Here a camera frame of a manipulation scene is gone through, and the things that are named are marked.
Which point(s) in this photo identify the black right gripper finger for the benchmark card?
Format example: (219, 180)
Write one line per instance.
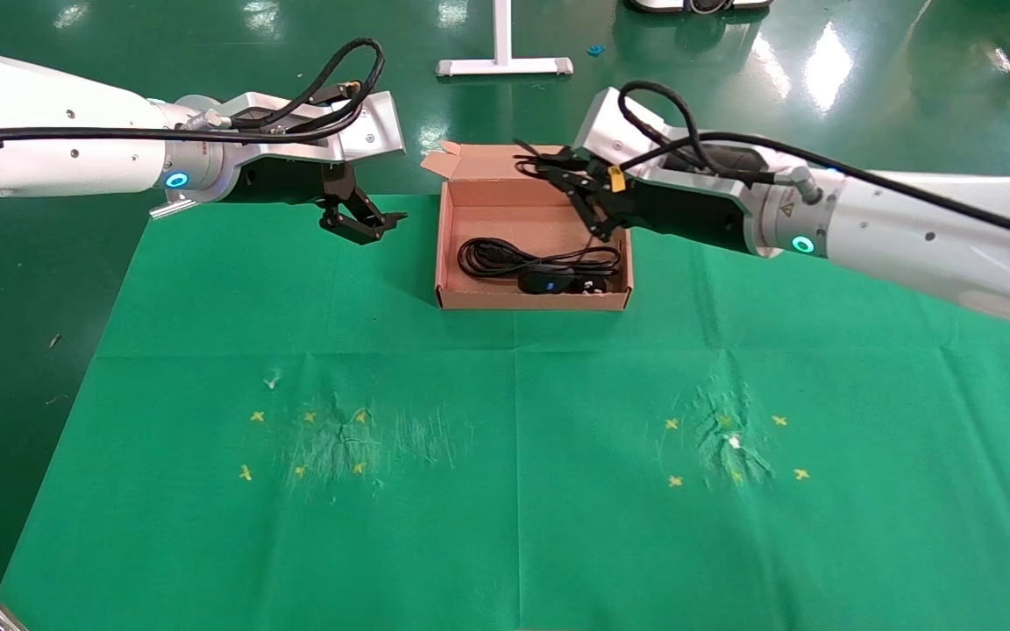
(597, 210)
(571, 168)

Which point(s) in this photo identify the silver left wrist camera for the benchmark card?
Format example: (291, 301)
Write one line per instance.
(373, 131)

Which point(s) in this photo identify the black wheeled machine base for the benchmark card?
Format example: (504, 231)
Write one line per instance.
(698, 4)

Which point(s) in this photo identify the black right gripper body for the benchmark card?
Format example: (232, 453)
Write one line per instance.
(689, 215)

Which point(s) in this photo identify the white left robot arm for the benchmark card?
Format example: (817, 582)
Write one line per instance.
(58, 158)

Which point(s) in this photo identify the open brown cardboard box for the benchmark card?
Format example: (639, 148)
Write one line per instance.
(492, 210)

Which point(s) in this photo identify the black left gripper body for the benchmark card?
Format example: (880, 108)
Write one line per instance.
(290, 184)

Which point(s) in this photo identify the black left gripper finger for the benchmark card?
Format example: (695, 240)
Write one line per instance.
(352, 223)
(373, 210)

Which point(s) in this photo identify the white floor stand base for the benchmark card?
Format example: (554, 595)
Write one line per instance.
(505, 63)

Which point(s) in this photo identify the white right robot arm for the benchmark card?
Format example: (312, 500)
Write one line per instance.
(926, 237)

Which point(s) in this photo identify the green table cloth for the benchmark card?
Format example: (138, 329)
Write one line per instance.
(514, 491)

